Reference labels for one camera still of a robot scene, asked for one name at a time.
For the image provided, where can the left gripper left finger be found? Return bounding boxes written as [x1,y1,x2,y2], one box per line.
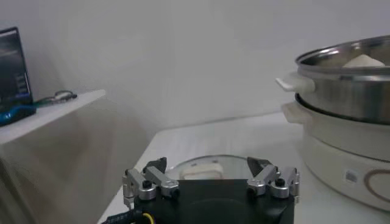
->
[121,156,180,208]

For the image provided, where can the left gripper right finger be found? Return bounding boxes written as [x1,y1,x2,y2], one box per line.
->
[246,156,301,203]

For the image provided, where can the glass lid with cream handle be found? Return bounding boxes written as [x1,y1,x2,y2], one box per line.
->
[164,154,254,181]

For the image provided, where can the white steamed baozi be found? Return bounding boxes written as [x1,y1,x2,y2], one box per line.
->
[342,54,386,68]

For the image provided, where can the stainless steel steamer basket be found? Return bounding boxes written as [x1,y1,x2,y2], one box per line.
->
[275,35,390,125]

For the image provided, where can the cream electric cooker base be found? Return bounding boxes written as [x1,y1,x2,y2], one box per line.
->
[280,94,390,212]

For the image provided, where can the white side table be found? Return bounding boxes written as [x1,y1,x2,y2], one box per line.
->
[0,89,107,146]

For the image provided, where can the blue object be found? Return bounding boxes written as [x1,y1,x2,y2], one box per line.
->
[0,103,37,127]

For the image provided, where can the dark screen monitor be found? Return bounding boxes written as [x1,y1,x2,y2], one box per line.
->
[0,26,34,106]

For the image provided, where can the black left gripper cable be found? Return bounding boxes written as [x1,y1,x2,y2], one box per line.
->
[100,209,156,224]

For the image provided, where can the black ring cable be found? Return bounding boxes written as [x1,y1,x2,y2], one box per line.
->
[53,89,79,101]

